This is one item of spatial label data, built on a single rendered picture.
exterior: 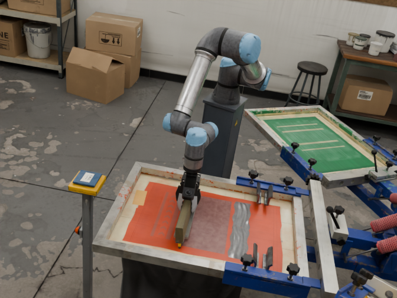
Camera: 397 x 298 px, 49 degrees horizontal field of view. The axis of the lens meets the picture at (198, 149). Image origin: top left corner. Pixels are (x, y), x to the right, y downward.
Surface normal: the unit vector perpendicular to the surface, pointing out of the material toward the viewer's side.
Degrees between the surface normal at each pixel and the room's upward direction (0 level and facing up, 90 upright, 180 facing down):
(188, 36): 90
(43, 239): 0
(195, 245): 0
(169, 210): 0
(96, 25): 89
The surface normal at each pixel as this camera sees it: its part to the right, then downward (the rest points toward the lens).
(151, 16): -0.14, 0.48
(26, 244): 0.13, -0.86
